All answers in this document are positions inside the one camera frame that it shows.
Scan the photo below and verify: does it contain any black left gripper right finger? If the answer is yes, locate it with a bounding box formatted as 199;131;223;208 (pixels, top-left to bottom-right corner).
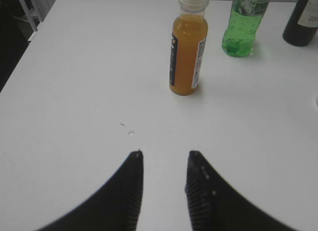
185;151;291;231

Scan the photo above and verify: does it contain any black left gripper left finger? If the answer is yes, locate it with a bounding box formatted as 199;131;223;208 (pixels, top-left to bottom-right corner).
41;151;144;231

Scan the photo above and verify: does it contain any green sprite bottle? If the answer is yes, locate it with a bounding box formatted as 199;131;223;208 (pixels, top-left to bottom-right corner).
222;0;270;57

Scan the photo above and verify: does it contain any orange juice bottle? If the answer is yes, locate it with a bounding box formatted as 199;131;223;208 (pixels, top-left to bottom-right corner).
169;0;209;95

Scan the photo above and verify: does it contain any dark red wine bottle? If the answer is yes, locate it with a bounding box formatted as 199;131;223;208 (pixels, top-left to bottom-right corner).
283;0;318;47

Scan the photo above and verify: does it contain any white metal rack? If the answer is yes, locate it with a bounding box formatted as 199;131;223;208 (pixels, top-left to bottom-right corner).
13;0;53;43

